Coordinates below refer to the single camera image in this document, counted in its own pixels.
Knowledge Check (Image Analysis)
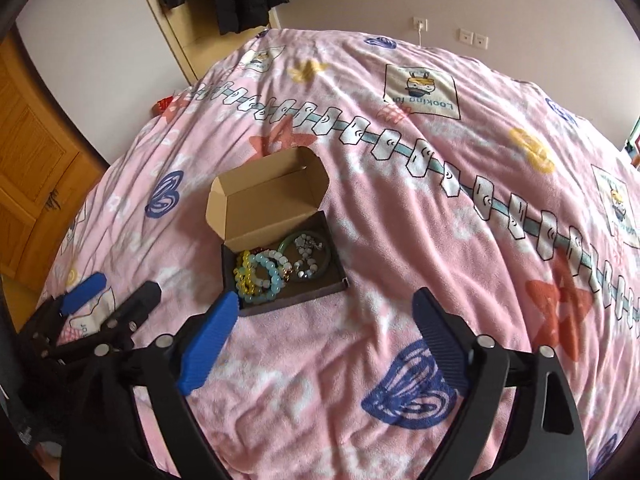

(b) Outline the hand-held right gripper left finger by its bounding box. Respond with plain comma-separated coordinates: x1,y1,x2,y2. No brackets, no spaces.
59,290,241,480

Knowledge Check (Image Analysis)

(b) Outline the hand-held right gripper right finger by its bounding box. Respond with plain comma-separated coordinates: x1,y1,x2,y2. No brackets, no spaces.
411,287,589,480

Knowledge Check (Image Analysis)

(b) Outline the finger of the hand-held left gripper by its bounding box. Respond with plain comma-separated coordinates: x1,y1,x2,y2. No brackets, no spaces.
49,280,163,362
30,272,108,342

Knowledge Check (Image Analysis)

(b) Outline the yellow bead bracelet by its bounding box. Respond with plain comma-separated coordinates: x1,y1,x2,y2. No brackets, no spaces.
232,249,259,299

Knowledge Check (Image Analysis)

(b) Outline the aqua bead bracelet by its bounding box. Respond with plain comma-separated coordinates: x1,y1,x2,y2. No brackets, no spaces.
248,252,285,307

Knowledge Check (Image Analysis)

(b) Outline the white blue bead bracelet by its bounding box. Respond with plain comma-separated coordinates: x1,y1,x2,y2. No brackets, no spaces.
267,248,297,275

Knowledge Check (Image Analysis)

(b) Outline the green jade bangle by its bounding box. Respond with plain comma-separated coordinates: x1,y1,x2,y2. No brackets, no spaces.
278,230,333,284

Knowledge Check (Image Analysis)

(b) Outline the white grey bead bracelet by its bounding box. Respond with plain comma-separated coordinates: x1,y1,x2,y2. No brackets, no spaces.
292,232,324,279

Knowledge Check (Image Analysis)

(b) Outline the black cardboard box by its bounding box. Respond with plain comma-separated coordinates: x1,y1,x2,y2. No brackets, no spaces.
206,146,350,317

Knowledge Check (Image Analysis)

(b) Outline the orange wooden door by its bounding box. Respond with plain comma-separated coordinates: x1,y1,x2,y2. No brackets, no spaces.
0,34,109,282

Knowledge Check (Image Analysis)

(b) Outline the pink printed blanket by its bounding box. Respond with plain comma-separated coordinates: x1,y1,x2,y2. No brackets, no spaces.
42,27,640,480

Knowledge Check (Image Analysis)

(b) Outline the light wooden door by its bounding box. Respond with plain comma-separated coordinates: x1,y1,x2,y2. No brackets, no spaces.
130,0,282,84

